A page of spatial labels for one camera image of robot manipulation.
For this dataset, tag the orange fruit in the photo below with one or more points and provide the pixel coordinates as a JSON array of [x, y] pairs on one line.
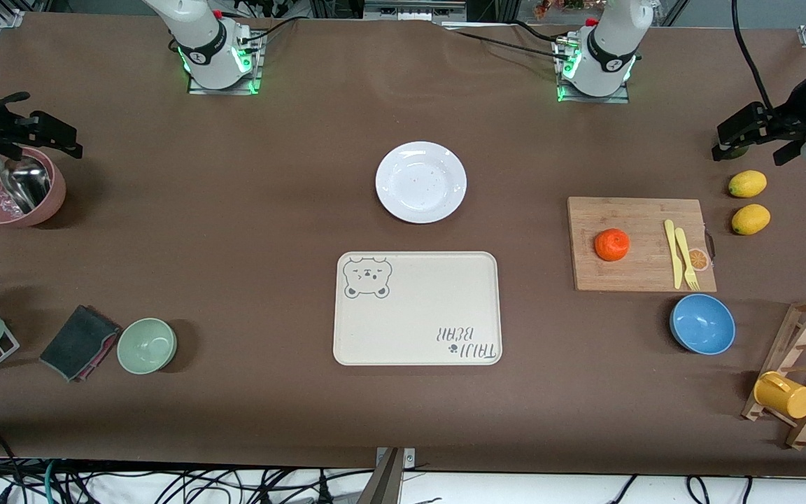
[[611, 245]]

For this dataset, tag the white round plate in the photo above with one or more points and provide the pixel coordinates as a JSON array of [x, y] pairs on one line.
[[420, 182]]

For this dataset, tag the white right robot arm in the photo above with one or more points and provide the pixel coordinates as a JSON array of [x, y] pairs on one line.
[[207, 49]]

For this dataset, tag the dark green avocado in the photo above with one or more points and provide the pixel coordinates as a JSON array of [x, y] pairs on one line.
[[740, 152]]

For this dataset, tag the yellow lemon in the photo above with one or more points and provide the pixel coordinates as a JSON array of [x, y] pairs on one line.
[[751, 219], [747, 184]]

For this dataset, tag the shiny metal cup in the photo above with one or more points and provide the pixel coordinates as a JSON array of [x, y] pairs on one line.
[[25, 185]]

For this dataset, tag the pink bowl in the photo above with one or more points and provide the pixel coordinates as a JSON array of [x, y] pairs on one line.
[[52, 199]]

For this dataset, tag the crumpled clear plastic wrap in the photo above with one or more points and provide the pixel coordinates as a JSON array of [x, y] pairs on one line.
[[3, 203]]

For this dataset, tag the toy orange slice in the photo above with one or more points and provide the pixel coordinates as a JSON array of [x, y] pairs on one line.
[[702, 260]]

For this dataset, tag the yellow plastic fork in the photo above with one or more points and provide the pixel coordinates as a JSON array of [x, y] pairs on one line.
[[686, 255]]

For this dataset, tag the wooden cutting board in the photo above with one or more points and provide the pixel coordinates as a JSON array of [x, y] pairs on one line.
[[644, 227]]

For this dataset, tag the yellow plastic knife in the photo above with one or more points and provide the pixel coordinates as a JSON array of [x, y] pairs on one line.
[[673, 252]]

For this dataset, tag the blue bowl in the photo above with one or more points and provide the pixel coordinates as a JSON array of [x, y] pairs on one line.
[[702, 324]]

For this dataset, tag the folded dark grey cloth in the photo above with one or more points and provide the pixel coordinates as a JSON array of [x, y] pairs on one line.
[[75, 343]]

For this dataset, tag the pale green bowl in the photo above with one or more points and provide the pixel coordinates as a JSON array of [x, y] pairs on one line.
[[146, 346]]

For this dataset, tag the wooden cup rack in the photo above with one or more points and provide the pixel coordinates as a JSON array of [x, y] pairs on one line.
[[788, 355]]

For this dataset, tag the yellow cup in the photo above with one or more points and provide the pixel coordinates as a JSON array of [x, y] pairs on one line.
[[788, 399]]

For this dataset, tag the cream bear print tray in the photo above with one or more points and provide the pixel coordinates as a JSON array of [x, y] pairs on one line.
[[417, 308]]

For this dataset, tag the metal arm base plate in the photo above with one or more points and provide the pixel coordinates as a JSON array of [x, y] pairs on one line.
[[620, 99], [256, 85]]

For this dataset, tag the grey metal frame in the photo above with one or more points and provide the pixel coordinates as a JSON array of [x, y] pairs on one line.
[[413, 10]]

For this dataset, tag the metal table bracket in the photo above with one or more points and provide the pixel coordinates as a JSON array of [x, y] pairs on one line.
[[408, 458]]

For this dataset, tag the dark camera mount bar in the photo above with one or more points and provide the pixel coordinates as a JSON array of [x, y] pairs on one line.
[[382, 483]]

